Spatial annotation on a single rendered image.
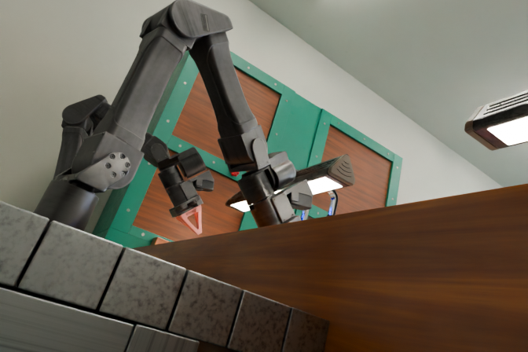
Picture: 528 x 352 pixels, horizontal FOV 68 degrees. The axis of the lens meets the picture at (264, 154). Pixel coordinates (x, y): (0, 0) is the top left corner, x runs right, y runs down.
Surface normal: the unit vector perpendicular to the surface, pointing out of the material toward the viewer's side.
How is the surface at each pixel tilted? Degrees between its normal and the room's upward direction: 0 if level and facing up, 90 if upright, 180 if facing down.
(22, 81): 90
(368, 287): 90
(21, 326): 90
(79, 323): 90
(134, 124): 79
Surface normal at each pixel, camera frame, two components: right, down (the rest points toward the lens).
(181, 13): 0.73, -0.10
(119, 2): 0.53, -0.22
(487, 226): -0.82, -0.44
